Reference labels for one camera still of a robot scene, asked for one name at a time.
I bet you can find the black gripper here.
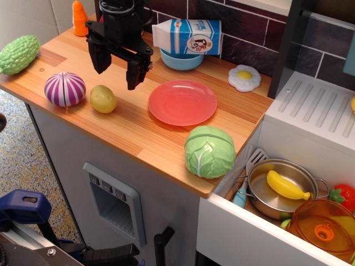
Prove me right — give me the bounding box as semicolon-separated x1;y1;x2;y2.
85;12;154;90

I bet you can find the yellow toy potato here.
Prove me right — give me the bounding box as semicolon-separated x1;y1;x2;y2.
90;85;117;114

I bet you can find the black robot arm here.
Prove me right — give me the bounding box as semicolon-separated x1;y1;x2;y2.
85;1;154;90

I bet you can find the pink plastic plate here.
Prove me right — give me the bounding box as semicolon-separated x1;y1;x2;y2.
148;80;217;126

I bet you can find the upright orange toy carrot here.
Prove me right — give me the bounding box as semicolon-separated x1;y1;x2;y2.
72;1;88;37

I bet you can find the purple striped toy onion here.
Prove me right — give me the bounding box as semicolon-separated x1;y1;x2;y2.
44;71;86;107

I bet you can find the light blue bowl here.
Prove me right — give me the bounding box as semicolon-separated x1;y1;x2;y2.
160;48;204;71

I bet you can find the blue white milk carton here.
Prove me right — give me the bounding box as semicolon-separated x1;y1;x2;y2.
152;19;222;55

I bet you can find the green toy bitter gourd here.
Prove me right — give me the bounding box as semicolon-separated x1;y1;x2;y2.
1;35;40;75

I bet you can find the toy fried egg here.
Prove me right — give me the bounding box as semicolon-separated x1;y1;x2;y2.
228;65;262;93

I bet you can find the green toy cabbage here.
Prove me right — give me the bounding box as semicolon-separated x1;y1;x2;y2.
184;125;236;179

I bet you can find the white toy cabinet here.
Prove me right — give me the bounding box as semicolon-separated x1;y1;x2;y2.
28;106;199;265

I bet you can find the grey ice dispenser panel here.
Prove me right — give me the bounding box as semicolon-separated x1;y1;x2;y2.
83;162;146;248

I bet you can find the grey slotted spatula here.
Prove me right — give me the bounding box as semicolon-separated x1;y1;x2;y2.
232;148;270;208

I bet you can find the blue clamp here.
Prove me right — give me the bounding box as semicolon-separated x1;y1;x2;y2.
1;189;52;227

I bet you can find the white toy sink unit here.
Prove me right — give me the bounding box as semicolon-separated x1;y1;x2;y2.
196;70;355;266

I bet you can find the steel pot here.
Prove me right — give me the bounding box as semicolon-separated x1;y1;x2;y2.
232;158;330;221

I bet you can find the yellow toy banana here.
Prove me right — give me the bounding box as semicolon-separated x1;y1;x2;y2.
266;170;311;201

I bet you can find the yellow toy at right edge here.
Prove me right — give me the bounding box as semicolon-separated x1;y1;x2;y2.
351;97;355;113

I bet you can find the red toy strawberry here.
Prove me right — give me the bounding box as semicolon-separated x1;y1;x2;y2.
328;184;354;213

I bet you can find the orange transparent lid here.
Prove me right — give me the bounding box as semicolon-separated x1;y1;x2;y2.
286;199;354;264

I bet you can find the black cabinet door handle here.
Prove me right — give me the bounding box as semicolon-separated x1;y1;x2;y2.
154;226;175;266

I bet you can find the black clamp handle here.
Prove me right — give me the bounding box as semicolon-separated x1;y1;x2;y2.
79;244;139;265

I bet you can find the metal mounting bracket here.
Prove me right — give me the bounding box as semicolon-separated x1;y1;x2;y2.
1;223;81;266

